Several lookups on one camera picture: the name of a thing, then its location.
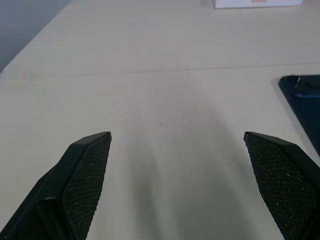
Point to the white phone box orange print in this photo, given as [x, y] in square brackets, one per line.
[250, 3]

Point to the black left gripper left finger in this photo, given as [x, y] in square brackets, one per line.
[75, 190]

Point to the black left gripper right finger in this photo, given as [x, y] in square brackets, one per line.
[282, 185]

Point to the dark blue smartphone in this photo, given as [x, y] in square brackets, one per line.
[307, 102]

